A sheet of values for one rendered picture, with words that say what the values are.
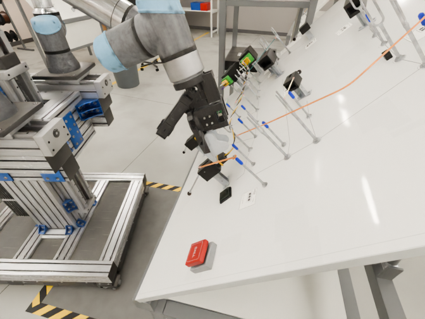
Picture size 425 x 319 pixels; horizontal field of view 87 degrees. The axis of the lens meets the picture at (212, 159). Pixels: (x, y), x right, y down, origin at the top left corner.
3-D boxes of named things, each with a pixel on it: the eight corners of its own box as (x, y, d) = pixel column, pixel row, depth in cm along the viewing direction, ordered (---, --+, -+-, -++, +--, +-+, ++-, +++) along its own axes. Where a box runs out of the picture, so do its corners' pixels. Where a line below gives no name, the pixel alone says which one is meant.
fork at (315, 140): (321, 141, 46) (279, 92, 41) (313, 145, 47) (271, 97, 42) (320, 135, 47) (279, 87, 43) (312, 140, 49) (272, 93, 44)
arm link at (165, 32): (141, 4, 44) (179, -17, 41) (166, 61, 49) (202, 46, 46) (121, 2, 37) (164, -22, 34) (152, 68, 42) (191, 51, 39)
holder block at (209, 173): (208, 173, 67) (198, 165, 66) (221, 162, 65) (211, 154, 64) (207, 181, 64) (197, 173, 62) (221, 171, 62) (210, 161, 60)
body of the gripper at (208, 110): (229, 128, 47) (210, 72, 42) (193, 140, 49) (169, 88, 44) (229, 116, 54) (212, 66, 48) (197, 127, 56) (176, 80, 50)
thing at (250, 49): (268, 60, 126) (252, 40, 121) (266, 71, 113) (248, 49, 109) (259, 68, 130) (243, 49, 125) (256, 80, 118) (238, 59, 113)
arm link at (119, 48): (129, 63, 55) (168, 47, 51) (107, 81, 46) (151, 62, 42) (110, 29, 50) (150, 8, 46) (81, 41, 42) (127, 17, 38)
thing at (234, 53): (222, 71, 144) (222, 60, 139) (231, 55, 170) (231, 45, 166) (274, 75, 138) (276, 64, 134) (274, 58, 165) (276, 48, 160)
